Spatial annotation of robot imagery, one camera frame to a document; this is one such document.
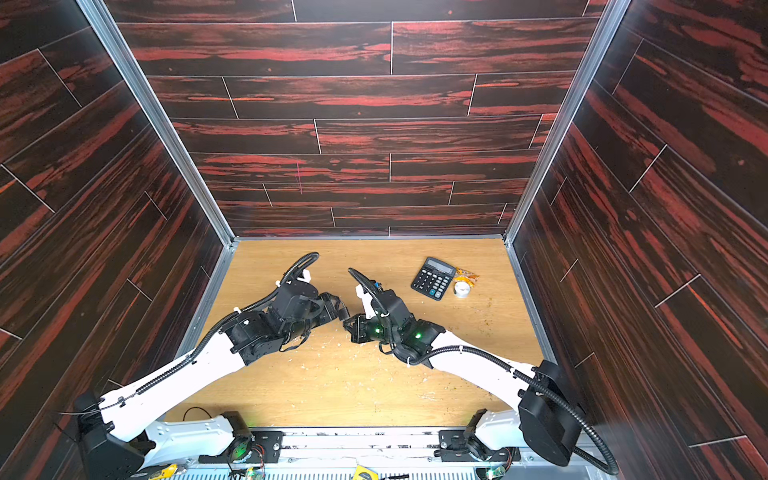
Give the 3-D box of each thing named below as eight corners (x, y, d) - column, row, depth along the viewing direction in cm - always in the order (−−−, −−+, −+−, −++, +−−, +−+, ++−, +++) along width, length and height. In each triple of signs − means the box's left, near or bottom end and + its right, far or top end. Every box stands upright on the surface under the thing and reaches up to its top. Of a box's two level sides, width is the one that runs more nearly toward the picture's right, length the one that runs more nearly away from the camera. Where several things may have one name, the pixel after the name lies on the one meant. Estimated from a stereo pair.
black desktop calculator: (409, 288, 106) (410, 284, 104) (426, 260, 115) (427, 255, 113) (441, 302, 103) (443, 297, 100) (456, 271, 111) (458, 266, 109)
